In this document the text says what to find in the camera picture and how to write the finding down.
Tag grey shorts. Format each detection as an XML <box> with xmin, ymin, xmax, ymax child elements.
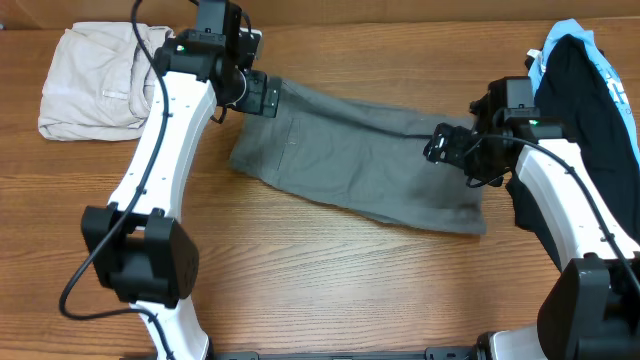
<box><xmin>230</xmin><ymin>80</ymin><xmax>486</xmax><ymax>235</ymax></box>

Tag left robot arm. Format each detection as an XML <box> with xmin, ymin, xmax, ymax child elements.
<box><xmin>81</xmin><ymin>0</ymin><xmax>282</xmax><ymax>359</ymax></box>

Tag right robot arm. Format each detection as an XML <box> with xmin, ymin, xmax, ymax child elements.
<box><xmin>424</xmin><ymin>77</ymin><xmax>639</xmax><ymax>360</ymax></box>

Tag light blue t-shirt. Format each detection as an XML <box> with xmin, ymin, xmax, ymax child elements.
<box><xmin>524</xmin><ymin>18</ymin><xmax>640</xmax><ymax>169</ymax></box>

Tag black t-shirt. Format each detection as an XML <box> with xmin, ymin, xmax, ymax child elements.
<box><xmin>535</xmin><ymin>35</ymin><xmax>639</xmax><ymax>240</ymax></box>

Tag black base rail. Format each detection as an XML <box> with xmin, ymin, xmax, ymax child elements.
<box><xmin>214</xmin><ymin>346</ymin><xmax>489</xmax><ymax>360</ymax></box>

